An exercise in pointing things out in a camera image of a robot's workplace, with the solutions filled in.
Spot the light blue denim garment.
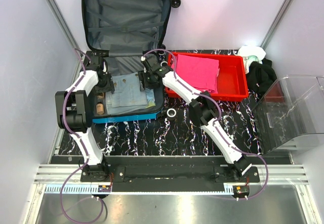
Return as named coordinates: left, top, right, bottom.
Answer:
left=105, top=73, right=148, bottom=115

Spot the blue hard-shell suitcase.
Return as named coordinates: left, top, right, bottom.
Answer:
left=82, top=0, right=181, bottom=123

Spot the magenta cloth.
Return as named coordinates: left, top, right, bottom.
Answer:
left=176, top=54, right=220, bottom=94

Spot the light blue t-shirt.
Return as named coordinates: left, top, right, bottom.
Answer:
left=105, top=89, right=155, bottom=115

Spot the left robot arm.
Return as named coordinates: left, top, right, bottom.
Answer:
left=55, top=56, right=115, bottom=182

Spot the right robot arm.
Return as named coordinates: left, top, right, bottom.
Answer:
left=139, top=54, right=252, bottom=182

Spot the beige foundation bottle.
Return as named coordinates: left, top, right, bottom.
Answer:
left=96, top=96, right=105, bottom=115

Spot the red plastic bin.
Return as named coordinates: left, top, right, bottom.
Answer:
left=173, top=52, right=249, bottom=102

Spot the white cloth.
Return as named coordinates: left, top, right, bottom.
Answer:
left=237, top=46, right=266, bottom=74

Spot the black cloth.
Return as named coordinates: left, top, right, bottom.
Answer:
left=246, top=58, right=277, bottom=97

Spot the clear plastic container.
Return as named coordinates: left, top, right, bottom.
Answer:
left=252, top=75, right=323, bottom=155

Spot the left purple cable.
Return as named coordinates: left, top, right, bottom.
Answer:
left=59, top=48, right=108, bottom=222

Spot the purple cable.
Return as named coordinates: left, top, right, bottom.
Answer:
left=59, top=48, right=108, bottom=222
left=140, top=49, right=269, bottom=200

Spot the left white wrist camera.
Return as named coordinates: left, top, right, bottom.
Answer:
left=102, top=61, right=108, bottom=74

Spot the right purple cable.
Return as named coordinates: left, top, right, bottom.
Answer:
left=140, top=49, right=269, bottom=200

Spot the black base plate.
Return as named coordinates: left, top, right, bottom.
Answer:
left=80, top=156, right=260, bottom=195

